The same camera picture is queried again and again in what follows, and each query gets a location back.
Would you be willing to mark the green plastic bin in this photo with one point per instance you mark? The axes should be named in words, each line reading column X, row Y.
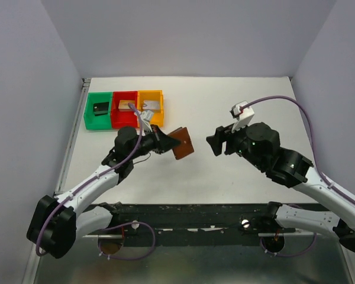
column 102, row 122

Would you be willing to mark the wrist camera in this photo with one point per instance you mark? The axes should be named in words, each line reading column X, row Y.
column 145, row 120
column 242, row 114

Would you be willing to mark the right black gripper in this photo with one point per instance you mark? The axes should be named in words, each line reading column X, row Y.
column 221, row 134

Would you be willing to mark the silver card in yellow bin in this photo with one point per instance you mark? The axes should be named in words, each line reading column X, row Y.
column 151, row 105

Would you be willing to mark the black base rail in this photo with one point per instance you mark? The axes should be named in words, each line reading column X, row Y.
column 183, row 225

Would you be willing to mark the red plastic bin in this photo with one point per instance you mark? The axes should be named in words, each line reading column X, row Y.
column 121, row 119

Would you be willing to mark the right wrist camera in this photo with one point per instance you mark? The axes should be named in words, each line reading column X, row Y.
column 242, row 114

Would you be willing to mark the gold card in red bin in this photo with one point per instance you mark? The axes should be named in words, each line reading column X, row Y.
column 124, row 105

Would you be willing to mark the black card in green bin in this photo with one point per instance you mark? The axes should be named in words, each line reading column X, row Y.
column 100, row 108

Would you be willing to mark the brown leather card holder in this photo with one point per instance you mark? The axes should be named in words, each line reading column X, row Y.
column 185, row 147

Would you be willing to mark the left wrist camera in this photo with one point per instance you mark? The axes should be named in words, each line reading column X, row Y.
column 145, row 120

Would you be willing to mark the yellow plastic bin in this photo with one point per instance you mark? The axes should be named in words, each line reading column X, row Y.
column 153, row 95

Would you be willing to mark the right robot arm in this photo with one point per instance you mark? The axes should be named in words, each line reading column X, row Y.
column 260, row 146

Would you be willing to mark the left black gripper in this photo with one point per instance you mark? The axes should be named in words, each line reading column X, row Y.
column 164, row 142

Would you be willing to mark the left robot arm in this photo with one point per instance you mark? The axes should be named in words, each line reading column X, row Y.
column 53, row 227

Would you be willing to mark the aluminium frame rail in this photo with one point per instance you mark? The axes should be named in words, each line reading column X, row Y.
column 33, row 260

